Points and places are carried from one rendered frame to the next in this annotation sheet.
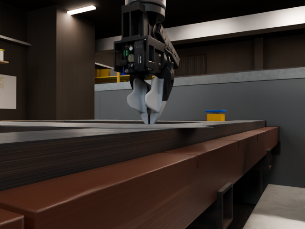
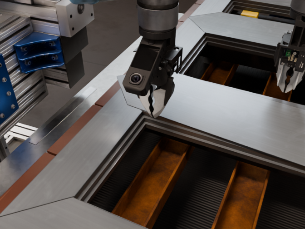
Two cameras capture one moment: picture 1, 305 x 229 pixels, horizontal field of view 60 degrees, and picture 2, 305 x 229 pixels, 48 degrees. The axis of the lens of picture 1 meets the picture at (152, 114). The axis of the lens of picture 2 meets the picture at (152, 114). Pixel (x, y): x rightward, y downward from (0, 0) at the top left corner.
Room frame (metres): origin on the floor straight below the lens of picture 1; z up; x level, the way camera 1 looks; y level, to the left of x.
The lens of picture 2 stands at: (1.08, -0.05, 1.33)
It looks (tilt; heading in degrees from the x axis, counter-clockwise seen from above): 39 degrees down; 175
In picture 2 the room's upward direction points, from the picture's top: straight up
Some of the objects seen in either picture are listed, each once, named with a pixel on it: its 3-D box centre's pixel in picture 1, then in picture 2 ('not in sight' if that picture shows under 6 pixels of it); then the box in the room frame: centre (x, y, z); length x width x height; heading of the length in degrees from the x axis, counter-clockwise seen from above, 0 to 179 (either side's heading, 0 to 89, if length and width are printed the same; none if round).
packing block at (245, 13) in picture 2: not in sight; (249, 17); (-0.13, 0.43, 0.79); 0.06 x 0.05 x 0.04; 60
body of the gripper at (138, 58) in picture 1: (143, 43); (158, 52); (0.48, 0.02, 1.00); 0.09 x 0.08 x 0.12; 150
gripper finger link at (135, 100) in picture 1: (137, 102); (164, 97); (0.49, 0.03, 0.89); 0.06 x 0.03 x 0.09; 150
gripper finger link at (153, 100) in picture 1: (152, 102); (150, 94); (0.48, 0.00, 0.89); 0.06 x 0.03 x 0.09; 150
